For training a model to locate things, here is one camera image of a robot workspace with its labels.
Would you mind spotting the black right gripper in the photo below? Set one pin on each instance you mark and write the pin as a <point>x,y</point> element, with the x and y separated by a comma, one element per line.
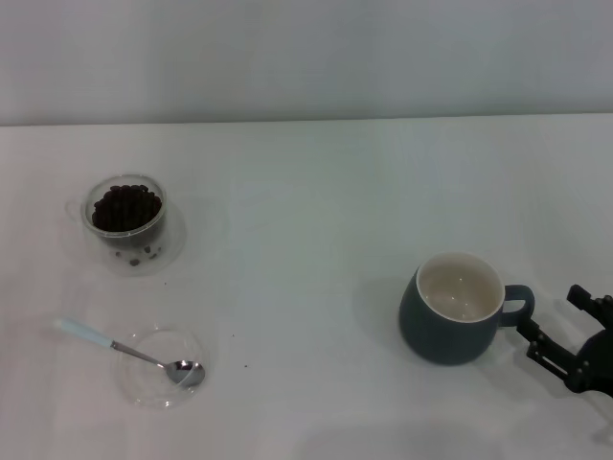
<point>596,359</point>

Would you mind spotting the dark green ceramic mug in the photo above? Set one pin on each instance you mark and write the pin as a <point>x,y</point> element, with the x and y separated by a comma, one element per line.
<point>431,335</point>

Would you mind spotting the clear glass saucer with beans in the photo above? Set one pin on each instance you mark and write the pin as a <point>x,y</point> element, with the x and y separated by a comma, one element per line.
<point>174,239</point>

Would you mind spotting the coffee beans pile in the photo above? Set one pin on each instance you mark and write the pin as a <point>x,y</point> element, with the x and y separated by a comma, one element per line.
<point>125,207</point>

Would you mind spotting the empty clear glass saucer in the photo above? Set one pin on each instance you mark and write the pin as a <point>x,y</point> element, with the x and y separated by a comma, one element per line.
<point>148,393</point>

